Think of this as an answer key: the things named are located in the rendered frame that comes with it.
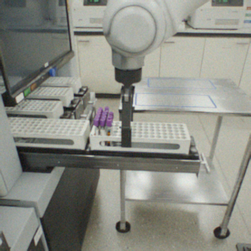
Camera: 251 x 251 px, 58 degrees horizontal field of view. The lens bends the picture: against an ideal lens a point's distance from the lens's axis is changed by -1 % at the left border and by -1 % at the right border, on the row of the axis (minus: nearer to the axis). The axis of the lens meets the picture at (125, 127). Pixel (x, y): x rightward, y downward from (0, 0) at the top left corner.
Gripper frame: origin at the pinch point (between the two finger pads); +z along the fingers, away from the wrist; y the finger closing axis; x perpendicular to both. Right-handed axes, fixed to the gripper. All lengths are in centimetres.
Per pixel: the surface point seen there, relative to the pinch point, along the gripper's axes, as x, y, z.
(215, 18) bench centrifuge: -85, 229, -16
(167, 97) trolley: -15.9, 37.8, 3.7
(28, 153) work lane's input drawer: 30.1, -6.6, 5.5
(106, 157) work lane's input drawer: 5.8, -6.7, 5.5
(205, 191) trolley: -42, 35, 58
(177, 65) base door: -49, 229, 38
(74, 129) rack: 16.4, -1.0, -0.4
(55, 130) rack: 22.6, -1.1, 0.3
